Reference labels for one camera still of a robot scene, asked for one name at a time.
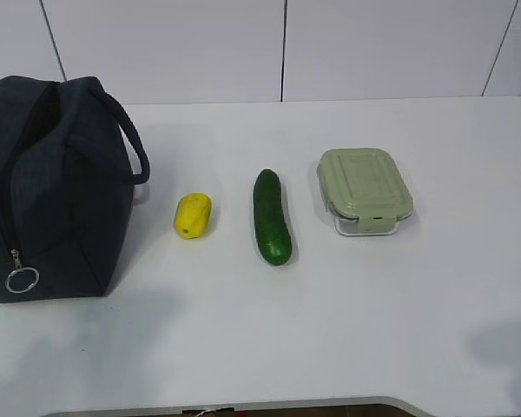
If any green cucumber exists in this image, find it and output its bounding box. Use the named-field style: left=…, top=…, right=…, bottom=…
left=253, top=169, right=293, bottom=266

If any yellow lemon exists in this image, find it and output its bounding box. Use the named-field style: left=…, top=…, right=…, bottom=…
left=174, top=193, right=212, bottom=239

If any glass container with green lid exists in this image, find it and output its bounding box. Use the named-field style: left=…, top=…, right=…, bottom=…
left=317, top=148, right=414, bottom=237

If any dark navy lunch bag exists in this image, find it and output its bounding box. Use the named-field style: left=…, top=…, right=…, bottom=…
left=0, top=76, right=150, bottom=304

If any silver zipper pull ring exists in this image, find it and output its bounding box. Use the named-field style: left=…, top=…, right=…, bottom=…
left=4, top=248, right=41, bottom=294

